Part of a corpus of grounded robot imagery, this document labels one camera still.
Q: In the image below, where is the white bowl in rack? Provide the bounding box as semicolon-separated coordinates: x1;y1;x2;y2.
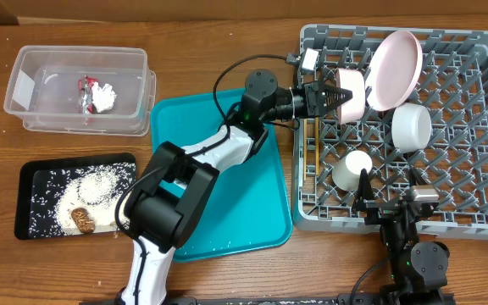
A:
391;103;432;153

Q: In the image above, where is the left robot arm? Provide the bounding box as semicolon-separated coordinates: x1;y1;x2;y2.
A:
114;69;353;304

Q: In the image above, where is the white plastic cup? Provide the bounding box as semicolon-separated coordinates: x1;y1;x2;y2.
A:
331;150;373;191

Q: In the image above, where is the white napkin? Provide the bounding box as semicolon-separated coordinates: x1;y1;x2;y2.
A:
91;82;117;113

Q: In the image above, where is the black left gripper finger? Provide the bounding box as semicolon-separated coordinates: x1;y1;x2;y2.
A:
319;82;352;100
320;96;351;115

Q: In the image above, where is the clear plastic bin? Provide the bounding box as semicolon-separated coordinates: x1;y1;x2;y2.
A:
3;46;156;136

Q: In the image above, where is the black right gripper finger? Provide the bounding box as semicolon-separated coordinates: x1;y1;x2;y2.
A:
356;169;374;202
408;166;426;187

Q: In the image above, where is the white bowl with leftovers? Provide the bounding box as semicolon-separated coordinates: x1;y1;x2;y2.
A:
335;68;367;125

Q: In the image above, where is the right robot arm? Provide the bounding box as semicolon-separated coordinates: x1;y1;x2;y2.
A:
348;167;456;305

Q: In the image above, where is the spilled white rice pile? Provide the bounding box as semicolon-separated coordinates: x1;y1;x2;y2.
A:
30;163;137;236

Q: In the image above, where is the red snack wrapper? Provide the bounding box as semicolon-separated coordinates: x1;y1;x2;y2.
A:
78;75;97;114

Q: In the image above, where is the white round plate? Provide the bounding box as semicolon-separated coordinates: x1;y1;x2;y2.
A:
365;30;423;112

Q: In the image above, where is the teal serving tray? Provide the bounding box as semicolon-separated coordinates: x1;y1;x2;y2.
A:
151;88;292;263

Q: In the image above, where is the black plastic tray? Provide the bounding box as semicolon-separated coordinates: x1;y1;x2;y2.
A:
14;152;136;240

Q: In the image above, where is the brown food leftover piece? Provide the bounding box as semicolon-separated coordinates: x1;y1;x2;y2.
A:
70;208;96;234

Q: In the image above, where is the grey dishwasher rack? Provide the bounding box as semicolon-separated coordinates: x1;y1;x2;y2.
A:
291;28;488;240

